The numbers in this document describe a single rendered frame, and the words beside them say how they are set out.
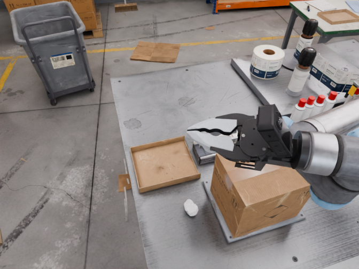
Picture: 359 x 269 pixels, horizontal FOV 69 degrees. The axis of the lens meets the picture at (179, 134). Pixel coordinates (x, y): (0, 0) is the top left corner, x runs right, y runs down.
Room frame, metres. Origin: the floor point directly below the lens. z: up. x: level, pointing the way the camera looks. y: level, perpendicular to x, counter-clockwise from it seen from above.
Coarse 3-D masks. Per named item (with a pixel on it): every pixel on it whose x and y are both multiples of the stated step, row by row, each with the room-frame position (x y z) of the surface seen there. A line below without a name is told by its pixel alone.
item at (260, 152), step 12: (252, 120) 0.34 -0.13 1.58; (240, 132) 0.33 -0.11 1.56; (252, 132) 0.32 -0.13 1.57; (300, 132) 0.32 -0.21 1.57; (240, 144) 0.30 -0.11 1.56; (252, 144) 0.30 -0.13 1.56; (264, 144) 0.30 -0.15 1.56; (300, 144) 0.30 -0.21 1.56; (252, 156) 0.29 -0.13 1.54; (264, 156) 0.28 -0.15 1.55; (276, 156) 0.31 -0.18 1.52; (300, 156) 0.27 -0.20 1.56; (252, 168) 0.30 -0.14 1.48; (300, 168) 0.27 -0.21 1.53
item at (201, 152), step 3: (198, 144) 0.90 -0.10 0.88; (234, 144) 0.90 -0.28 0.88; (195, 147) 0.87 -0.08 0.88; (198, 147) 0.87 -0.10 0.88; (198, 150) 0.86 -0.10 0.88; (201, 150) 0.86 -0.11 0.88; (204, 150) 0.86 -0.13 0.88; (198, 153) 0.83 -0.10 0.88; (201, 153) 0.83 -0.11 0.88; (204, 153) 0.83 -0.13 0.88; (207, 153) 0.83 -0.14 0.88; (210, 153) 0.83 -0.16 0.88; (213, 153) 0.83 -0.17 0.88; (201, 156) 0.82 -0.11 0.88
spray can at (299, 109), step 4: (300, 100) 1.00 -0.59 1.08; (304, 100) 1.00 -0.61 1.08; (296, 104) 1.02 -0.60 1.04; (300, 104) 1.00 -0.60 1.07; (304, 104) 0.99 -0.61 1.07; (296, 108) 0.99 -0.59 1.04; (300, 108) 0.99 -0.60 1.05; (304, 108) 0.99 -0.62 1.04; (292, 112) 1.01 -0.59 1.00; (296, 112) 0.99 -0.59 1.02; (300, 112) 0.98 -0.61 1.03; (292, 116) 1.00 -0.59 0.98; (296, 116) 0.98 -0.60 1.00; (300, 116) 0.98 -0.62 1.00; (296, 120) 0.98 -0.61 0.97
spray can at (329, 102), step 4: (332, 92) 1.07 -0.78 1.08; (336, 92) 1.07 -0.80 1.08; (332, 96) 1.05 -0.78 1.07; (336, 96) 1.05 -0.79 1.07; (324, 100) 1.07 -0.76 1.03; (328, 100) 1.05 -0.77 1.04; (332, 100) 1.05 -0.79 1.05; (324, 104) 1.06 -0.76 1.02; (328, 104) 1.04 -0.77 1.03; (332, 104) 1.04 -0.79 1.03; (324, 108) 1.05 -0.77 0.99; (328, 108) 1.04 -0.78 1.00; (320, 112) 1.06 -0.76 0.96
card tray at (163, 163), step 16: (144, 144) 0.90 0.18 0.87; (160, 144) 0.93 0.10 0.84; (176, 144) 0.94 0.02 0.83; (144, 160) 0.83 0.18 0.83; (160, 160) 0.83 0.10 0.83; (176, 160) 0.83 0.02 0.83; (192, 160) 0.83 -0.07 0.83; (144, 176) 0.73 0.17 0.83; (160, 176) 0.73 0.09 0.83; (176, 176) 0.73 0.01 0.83; (192, 176) 0.71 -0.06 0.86
